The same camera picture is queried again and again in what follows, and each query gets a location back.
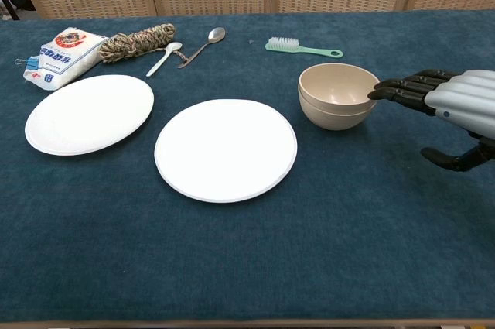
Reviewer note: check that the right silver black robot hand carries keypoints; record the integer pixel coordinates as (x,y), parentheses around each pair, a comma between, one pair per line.
(464,96)

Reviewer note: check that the off-white bowl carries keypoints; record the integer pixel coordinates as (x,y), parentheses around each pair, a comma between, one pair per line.
(336,85)
(332,120)

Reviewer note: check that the white round plate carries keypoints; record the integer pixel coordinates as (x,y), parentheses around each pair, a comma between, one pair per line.
(89,116)
(224,151)

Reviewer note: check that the green scrubbing brush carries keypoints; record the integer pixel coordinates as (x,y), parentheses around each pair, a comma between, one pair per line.
(284,45)

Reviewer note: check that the metal spoon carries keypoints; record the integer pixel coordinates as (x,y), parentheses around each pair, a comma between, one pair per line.
(216,35)

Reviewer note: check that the teal tablecloth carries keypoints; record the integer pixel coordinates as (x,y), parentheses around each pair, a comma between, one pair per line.
(247,247)

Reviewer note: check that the small brown twisted piece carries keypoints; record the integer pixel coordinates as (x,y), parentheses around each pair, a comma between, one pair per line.
(183,58)

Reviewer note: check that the white plastic spoon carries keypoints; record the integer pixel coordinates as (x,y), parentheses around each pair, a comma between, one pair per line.
(175,47)

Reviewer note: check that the white printed food bag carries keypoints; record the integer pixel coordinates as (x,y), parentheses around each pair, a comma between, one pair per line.
(65,58)

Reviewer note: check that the blue binder clip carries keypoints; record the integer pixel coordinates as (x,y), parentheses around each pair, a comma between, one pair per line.
(34,62)

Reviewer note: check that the black tripod stand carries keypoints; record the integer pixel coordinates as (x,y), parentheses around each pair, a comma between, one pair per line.
(14,14)

